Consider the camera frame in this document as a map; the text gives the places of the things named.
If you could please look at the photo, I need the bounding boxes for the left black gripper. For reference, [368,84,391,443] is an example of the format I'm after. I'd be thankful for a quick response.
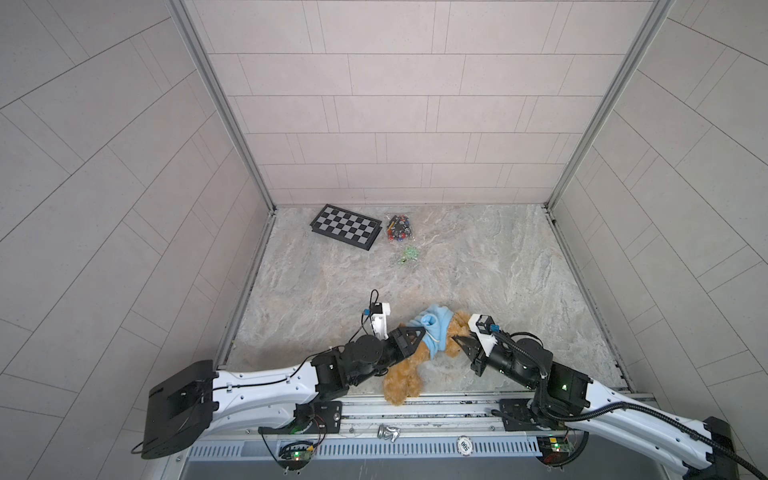
[344,329,426,388]

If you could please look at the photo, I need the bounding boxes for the light blue bear hoodie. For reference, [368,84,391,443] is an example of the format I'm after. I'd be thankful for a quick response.
[407,304,454,359]

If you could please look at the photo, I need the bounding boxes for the brown teddy bear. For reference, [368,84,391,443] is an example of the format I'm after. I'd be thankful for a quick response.
[383,311,471,405]

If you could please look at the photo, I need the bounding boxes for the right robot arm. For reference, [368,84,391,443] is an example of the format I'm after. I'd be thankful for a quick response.
[452,327,739,479]

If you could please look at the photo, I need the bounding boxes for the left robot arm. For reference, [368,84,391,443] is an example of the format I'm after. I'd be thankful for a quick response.
[133,326,426,460]

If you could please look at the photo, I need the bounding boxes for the small green pieces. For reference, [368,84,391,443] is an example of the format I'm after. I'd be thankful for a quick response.
[399,246,420,264]

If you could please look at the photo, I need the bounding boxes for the silver metal clip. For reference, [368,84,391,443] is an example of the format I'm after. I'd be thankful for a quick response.
[377,424,401,443]

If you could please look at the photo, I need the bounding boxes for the bag of colourful pieces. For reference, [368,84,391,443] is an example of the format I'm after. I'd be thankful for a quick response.
[386,214,413,241]

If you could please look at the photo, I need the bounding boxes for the black white chessboard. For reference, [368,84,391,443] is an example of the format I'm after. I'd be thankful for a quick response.
[310,204,382,251]

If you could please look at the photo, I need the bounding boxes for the right circuit board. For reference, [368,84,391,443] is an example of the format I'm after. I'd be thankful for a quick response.
[536,436,572,465]

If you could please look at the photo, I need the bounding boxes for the circuit board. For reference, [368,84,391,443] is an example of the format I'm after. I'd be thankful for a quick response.
[278,440,316,462]
[536,436,572,465]

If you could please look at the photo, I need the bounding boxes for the left circuit board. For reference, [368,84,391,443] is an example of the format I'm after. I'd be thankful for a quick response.
[278,440,316,462]

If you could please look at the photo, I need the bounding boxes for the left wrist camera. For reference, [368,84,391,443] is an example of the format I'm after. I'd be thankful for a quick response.
[369,302,391,340]

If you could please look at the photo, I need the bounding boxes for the aluminium mounting rail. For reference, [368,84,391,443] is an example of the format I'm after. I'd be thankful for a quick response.
[164,392,670,442]

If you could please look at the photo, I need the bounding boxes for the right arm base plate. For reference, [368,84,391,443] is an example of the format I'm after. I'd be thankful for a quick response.
[497,397,584,433]

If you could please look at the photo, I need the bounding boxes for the left camera black cable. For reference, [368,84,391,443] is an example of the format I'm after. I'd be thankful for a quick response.
[209,289,381,391]

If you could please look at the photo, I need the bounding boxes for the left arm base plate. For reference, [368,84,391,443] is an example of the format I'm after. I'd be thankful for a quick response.
[258,401,343,435]

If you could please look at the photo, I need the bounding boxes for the black corrugated cable conduit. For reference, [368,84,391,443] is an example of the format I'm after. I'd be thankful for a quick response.
[488,326,768,480]

